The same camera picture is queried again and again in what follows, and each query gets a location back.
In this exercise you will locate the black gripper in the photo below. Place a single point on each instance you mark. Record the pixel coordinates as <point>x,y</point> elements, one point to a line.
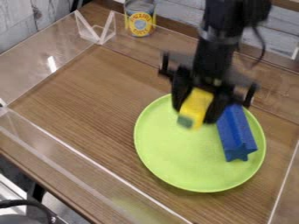
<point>233,88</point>

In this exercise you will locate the yellow toy banana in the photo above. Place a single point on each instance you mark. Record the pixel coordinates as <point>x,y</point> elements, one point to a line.
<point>193,109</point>

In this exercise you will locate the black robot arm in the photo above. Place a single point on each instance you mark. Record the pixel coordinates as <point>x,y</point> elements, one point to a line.
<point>207,70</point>

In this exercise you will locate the green round plate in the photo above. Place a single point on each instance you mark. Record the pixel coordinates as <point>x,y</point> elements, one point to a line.
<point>185,158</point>

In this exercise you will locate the blue star-shaped block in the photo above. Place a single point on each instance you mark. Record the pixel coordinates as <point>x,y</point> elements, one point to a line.
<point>235,134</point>

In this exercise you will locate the yellow labelled tin can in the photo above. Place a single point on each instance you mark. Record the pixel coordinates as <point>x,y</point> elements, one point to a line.
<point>138,17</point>

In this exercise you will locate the clear acrylic triangle bracket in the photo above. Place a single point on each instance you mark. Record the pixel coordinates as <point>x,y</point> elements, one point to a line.
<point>94,33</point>

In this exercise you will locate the clear acrylic front wall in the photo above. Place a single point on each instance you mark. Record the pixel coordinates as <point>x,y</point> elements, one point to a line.
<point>101,195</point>

